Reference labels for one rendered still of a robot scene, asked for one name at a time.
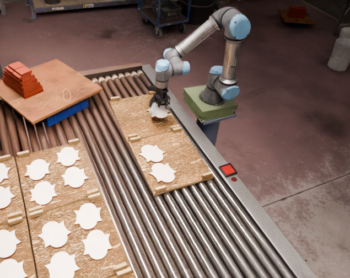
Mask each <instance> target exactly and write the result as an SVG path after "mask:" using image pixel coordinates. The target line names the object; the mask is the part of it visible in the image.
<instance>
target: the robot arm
mask: <svg viewBox="0 0 350 278"><path fill-rule="evenodd" d="M221 28H225V32H224V38H225V39H226V46H225V54H224V63H223V66H213V67H212V68H211V70H210V72H209V77H208V82H207V86H206V88H205V90H204V91H203V93H202V98H203V99H204V100H205V101H207V102H209V103H213V104H218V103H221V102H222V101H223V100H232V99H234V98H235V97H237V96H238V94H239V92H240V89H239V87H238V86H237V83H238V78H237V76H236V72H237V68H238V62H239V55H240V48H241V42H242V41H243V40H244V39H245V38H246V37H247V34H249V32H250V29H251V24H250V21H249V20H248V18H247V17H246V16H244V15H243V14H242V13H240V12H239V11H238V10H237V9H236V8H234V7H230V6H229V7H224V8H221V9H219V10H217V11H216V12H214V13H213V14H212V15H210V16H209V19H208V20H207V21H206V22H205V23H203V24H202V25H201V26H200V27H199V28H197V29H196V30H195V31H194V32H192V33H191V34H190V35H189V36H188V37H186V38H185V39H183V41H182V42H180V43H179V44H177V45H176V46H175V47H174V48H173V49H172V48H168V49H166V50H165V51H164V53H163V56H164V58H165V59H160V60H158V61H157V62H156V67H155V85H151V86H149V90H150V91H154V92H156V93H154V95H153V97H152V99H151V100H150V103H149V114H150V115H151V114H152V113H155V107H156V103H155V101H156V102H157V103H158V107H160V106H161V105H162V106H163V105H165V108H166V109H167V110H168V108H170V106H169V105H170V97H169V96H168V95H167V92H168V80H169V77H172V76H180V75H182V76H183V75H185V74H188V73H189V72H190V65H189V63H188V62H187V61H181V58H182V57H184V56H185V55H186V54H187V53H188V52H190V51H191V50H192V49H194V48H195V47H196V46H197V45H198V44H200V43H201V42H202V41H203V40H205V39H206V38H207V37H209V36H210V35H211V34H212V33H214V32H215V31H216V30H220V29H221ZM168 101H169V102H168ZM170 109H171V108H170Z"/></svg>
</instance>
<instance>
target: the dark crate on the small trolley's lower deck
mask: <svg viewBox="0 0 350 278"><path fill-rule="evenodd" d="M157 4H158V0H156V1H152V11H153V12H155V13H156V14H158V5H157ZM161 4H163V5H160V17H162V18H163V19H164V20H167V19H172V18H178V17H181V10H182V8H181V7H180V6H179V5H177V4H176V3H174V2H173V1H171V0H161Z"/></svg>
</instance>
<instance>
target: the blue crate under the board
mask: <svg viewBox="0 0 350 278"><path fill-rule="evenodd" d="M88 106H89V105H88V98H86V99H84V100H82V101H80V102H78V103H76V104H74V105H72V106H70V107H68V108H66V109H64V110H62V111H60V112H58V113H56V114H54V115H51V116H49V117H47V118H45V119H43V120H42V122H43V123H44V124H46V125H47V126H48V127H50V126H52V125H54V124H56V123H57V122H59V121H61V120H63V119H65V118H67V117H69V116H71V115H73V114H75V113H77V112H79V111H81V110H83V109H85V108H87V107H88Z"/></svg>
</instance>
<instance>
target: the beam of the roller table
mask: <svg viewBox="0 0 350 278"><path fill-rule="evenodd" d="M142 72H143V73H144V75H145V76H146V78H147V79H148V80H149V82H150V83H151V85H155V70H154V69H153V68H152V67H151V65H150V64H148V65H142ZM167 95H168V96H169V97H170V105H169V106H170V108H171V109H170V110H171V112H172V113H173V114H174V116H175V117H176V118H177V120H178V121H179V123H180V124H181V125H182V126H183V128H184V129H185V131H186V132H187V133H188V135H189V136H190V137H191V138H192V140H193V142H194V143H195V144H196V146H197V147H198V148H199V149H200V151H201V152H202V154H203V155H204V156H205V158H206V159H207V160H208V161H209V163H210V165H211V166H212V167H213V169H214V170H215V171H216V172H217V174H218V175H219V177H220V178H221V179H222V181H223V182H224V183H225V185H226V186H227V188H228V189H229V190H230V192H231V193H232V194H233V195H234V197H235V198H236V200H237V201H238V203H239V204H240V205H241V206H242V208H243V209H244V211H245V212H246V213H247V215H248V216H249V217H250V218H251V220H252V221H253V223H254V224H255V226H256V227H257V228H258V229H259V231H260V232H261V234H262V235H263V236H264V238H265V239H266V240H267V241H268V243H269V244H270V246H271V247H272V249H273V250H274V251H275V252H276V254H277V255H278V257H279V258H280V259H281V261H282V262H283V264H284V265H285V266H286V267H287V269H288V270H289V272H290V273H291V274H292V275H293V277H294V278H318V277H317V276H316V275H315V274H314V272H313V271H312V270H311V268H310V267H309V266H308V265H307V263H306V262H305V261H304V259H303V258H302V257H301V256H300V255H299V253H298V252H297V251H296V249H295V248H294V247H293V246H292V245H291V243H290V242H289V240H288V239H287V238H286V237H285V235H284V234H283V233H282V232H281V230H280V229H279V228H278V227H277V225H276V224H275V223H274V222H273V220H272V219H271V218H270V216H269V215H268V214H267V212H266V211H265V210H264V209H263V208H262V206H261V205H260V204H259V202H258V201H257V200H256V199H255V198H254V196H253V195H252V193H251V192H250V191H249V190H248V188H247V187H246V186H245V185H244V183H243V182H242V181H241V180H240V178H239V177H238V176H237V175H236V174H235V175H232V176H230V177H227V178H226V177H225V176H224V175H223V174H222V172H221V171H220V170H219V166H221V165H225V164H228V163H227V162H226V161H225V159H224V158H223V157H222V155H221V154H220V153H219V152H218V151H217V149H216V148H215V147H214V145H213V144H212V143H211V141H210V140H209V139H208V138H207V136H206V135H205V134H204V133H203V131H202V130H201V129H200V128H199V126H198V125H197V124H196V123H195V121H194V120H193V119H192V117H191V116H190V115H189V114H188V112H187V111H186V110H185V109H184V107H183V106H182V105H181V104H180V102H179V101H178V100H177V98H176V97H175V96H174V95H173V93H172V92H171V91H170V89H169V88H168V92H167ZM232 177H235V178H237V181H232V180H231V178H232Z"/></svg>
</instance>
